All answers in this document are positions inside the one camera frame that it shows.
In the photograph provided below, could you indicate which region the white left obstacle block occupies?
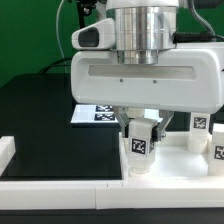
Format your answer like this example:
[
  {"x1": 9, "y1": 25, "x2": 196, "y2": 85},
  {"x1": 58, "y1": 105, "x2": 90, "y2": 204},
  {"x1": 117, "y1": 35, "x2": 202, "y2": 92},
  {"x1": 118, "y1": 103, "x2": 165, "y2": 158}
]
[{"x1": 0, "y1": 136, "x2": 16, "y2": 176}]

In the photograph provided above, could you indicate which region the black cable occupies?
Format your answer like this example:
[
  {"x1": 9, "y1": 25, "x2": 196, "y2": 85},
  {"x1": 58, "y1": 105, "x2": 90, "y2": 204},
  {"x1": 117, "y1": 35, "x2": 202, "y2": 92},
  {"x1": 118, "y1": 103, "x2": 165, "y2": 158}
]
[{"x1": 39, "y1": 56, "x2": 73, "y2": 75}]

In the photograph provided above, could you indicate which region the white paper with tags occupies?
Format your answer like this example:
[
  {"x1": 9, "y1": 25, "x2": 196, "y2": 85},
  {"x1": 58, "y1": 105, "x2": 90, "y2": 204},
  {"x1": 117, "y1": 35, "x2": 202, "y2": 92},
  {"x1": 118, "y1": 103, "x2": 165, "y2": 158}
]
[{"x1": 70, "y1": 103, "x2": 161, "y2": 124}]

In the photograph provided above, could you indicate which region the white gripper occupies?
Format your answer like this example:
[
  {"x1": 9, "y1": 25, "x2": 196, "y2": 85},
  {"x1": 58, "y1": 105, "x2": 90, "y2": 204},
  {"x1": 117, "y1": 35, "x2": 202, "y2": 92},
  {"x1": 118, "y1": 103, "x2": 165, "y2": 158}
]
[{"x1": 71, "y1": 18, "x2": 224, "y2": 142}]

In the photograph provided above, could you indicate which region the white front obstacle bar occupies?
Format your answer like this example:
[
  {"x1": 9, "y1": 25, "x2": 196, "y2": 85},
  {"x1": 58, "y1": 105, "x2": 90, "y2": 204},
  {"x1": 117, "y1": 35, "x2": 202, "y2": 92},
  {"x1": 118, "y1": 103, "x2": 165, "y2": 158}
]
[{"x1": 0, "y1": 178, "x2": 224, "y2": 210}]

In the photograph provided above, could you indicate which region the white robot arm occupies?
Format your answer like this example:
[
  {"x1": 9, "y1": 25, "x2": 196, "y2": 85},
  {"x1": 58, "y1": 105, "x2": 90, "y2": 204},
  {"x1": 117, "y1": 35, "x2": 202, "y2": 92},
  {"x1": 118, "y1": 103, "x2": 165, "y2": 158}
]
[{"x1": 71, "y1": 0, "x2": 224, "y2": 141}]

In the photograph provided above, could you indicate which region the white square table top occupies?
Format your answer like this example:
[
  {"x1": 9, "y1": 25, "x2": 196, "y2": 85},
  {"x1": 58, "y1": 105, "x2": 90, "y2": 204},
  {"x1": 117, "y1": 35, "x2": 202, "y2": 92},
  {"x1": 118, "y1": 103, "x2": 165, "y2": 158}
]
[{"x1": 119, "y1": 132, "x2": 224, "y2": 180}]

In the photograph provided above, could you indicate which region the black camera pole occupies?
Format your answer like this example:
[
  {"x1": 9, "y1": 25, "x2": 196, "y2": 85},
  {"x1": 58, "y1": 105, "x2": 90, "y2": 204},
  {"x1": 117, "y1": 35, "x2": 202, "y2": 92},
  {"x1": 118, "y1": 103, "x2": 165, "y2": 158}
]
[{"x1": 76, "y1": 0, "x2": 98, "y2": 28}]

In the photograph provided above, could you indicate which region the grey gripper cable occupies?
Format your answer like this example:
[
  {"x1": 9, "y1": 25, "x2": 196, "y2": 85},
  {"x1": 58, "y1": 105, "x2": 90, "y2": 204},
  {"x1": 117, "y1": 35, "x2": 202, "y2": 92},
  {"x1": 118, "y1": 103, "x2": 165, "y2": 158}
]
[{"x1": 173, "y1": 0, "x2": 224, "y2": 44}]

